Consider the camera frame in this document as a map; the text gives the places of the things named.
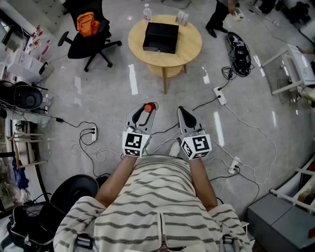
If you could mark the clear plastic water bottle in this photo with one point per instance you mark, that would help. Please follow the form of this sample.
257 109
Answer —
147 13

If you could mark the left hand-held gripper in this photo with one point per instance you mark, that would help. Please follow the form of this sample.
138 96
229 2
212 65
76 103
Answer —
134 144

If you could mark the round wooden table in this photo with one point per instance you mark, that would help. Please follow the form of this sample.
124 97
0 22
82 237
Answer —
188 46

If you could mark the grey cabinet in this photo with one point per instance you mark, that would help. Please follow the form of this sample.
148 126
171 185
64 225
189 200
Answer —
278 221

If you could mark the black round stool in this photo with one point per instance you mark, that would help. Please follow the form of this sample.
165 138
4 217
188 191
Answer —
73 190

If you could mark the white metal frame table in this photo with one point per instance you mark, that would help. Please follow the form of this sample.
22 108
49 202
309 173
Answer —
296 64

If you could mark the white cardboard box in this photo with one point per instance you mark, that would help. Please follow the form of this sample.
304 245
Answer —
25 64

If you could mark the black office chair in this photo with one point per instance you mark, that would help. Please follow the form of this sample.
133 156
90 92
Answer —
86 48

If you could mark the wooden stool frame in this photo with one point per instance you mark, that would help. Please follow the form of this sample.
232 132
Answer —
27 141

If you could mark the black box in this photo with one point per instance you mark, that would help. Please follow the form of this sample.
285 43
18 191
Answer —
161 37

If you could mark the blue cloth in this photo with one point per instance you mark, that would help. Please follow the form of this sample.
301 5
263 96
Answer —
19 176

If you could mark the orange bag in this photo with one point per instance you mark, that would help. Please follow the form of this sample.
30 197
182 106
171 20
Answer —
87 24

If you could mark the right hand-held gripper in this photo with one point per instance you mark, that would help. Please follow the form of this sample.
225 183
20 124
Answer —
197 145

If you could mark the person's white shoe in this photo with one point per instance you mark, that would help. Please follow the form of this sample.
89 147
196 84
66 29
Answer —
175 149

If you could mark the small white card stand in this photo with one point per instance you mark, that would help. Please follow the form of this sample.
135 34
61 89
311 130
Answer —
182 18

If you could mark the white shelf rack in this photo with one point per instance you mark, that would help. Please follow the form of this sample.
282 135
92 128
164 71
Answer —
292 198

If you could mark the small red-capped bottle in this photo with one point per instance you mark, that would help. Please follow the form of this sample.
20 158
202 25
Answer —
149 107

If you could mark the black open bag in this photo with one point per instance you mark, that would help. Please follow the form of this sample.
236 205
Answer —
32 226

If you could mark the person's striped shirt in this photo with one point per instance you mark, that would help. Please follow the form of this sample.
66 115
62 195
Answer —
152 209

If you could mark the person's right forearm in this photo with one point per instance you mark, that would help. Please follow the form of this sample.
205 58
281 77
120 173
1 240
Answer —
201 184

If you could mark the person's left forearm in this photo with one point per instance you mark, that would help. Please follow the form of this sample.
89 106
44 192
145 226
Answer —
114 182

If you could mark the white power strip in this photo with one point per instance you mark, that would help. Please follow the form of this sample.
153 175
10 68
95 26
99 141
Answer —
94 133
219 96
233 165

